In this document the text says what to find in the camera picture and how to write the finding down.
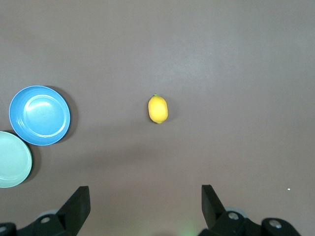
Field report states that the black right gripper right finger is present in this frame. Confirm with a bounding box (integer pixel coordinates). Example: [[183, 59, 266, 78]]
[[198, 184, 302, 236]]

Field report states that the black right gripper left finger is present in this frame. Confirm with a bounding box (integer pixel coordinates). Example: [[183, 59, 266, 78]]
[[0, 186, 91, 236]]

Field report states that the yellow lemon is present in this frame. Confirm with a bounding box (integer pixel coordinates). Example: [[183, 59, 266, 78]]
[[148, 94, 169, 124]]

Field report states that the light green plate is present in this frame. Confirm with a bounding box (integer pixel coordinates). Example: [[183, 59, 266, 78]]
[[0, 131, 33, 189]]

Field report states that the blue plate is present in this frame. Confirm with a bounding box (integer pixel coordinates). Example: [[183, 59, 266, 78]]
[[9, 85, 71, 146]]

